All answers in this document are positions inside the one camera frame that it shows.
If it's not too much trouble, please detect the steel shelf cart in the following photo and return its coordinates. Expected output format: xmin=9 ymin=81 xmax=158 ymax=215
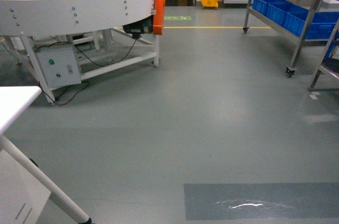
xmin=243 ymin=0 xmax=338 ymax=78

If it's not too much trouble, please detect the black power cable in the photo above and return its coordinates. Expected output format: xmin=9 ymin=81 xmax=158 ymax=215
xmin=37 ymin=35 xmax=138 ymax=107

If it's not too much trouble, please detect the white control box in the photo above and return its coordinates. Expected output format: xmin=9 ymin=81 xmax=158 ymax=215
xmin=37 ymin=43 xmax=82 ymax=88

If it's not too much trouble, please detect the blue bin near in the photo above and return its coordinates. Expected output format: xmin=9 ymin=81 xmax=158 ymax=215
xmin=283 ymin=11 xmax=339 ymax=40

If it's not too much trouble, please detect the blue bin middle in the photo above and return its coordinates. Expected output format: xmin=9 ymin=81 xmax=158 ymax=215
xmin=266 ymin=3 xmax=308 ymax=26

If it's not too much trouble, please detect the blue bin far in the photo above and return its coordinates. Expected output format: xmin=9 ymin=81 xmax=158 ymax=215
xmin=252 ymin=0 xmax=289 ymax=15

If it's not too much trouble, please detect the white round conveyor table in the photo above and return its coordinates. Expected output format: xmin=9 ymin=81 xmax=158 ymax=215
xmin=1 ymin=0 xmax=160 ymax=104

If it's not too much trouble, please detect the orange motor guard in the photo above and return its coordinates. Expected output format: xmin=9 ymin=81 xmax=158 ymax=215
xmin=153 ymin=0 xmax=166 ymax=35

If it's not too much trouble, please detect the blue bin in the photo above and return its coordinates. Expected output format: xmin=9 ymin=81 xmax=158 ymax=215
xmin=266 ymin=3 xmax=308 ymax=26
xmin=252 ymin=0 xmax=289 ymax=15
xmin=283 ymin=11 xmax=339 ymax=40

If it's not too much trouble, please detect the black electric motor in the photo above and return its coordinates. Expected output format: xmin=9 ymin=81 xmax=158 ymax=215
xmin=123 ymin=17 xmax=153 ymax=39

